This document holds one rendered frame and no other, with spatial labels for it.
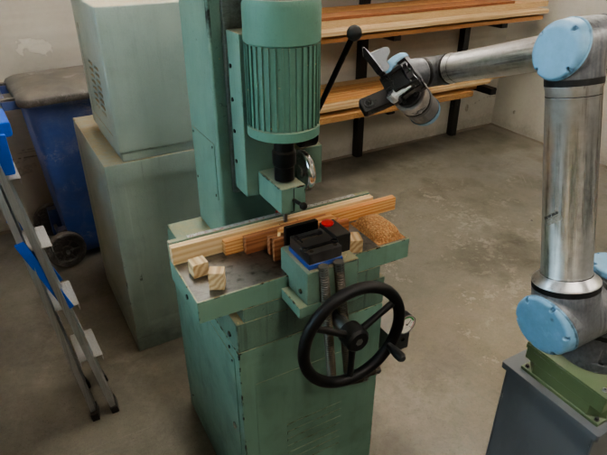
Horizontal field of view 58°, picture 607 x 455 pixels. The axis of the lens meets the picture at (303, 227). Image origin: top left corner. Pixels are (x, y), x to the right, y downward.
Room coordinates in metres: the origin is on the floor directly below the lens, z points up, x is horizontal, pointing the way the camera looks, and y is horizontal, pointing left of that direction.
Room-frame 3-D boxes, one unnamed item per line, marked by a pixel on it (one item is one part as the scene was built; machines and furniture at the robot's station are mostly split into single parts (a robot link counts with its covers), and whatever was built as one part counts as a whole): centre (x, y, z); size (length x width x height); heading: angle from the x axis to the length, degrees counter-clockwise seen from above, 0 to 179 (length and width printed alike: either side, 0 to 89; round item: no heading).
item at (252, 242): (1.26, 0.04, 0.92); 0.25 x 0.02 x 0.05; 119
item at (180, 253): (1.29, 0.06, 0.93); 0.60 x 0.02 x 0.05; 119
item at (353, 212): (1.32, -0.03, 0.92); 0.54 x 0.02 x 0.04; 119
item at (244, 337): (1.39, 0.11, 0.76); 0.57 x 0.45 x 0.09; 29
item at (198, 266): (1.11, 0.25, 0.92); 0.04 x 0.04 x 0.04; 32
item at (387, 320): (1.28, -0.25, 0.58); 0.12 x 0.08 x 0.08; 29
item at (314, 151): (1.52, 0.00, 1.02); 0.09 x 0.07 x 0.12; 119
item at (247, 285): (1.18, 0.00, 0.87); 0.61 x 0.30 x 0.06; 119
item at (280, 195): (1.30, 0.06, 1.03); 0.14 x 0.07 x 0.09; 29
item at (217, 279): (1.05, 0.20, 0.92); 0.04 x 0.03 x 0.05; 91
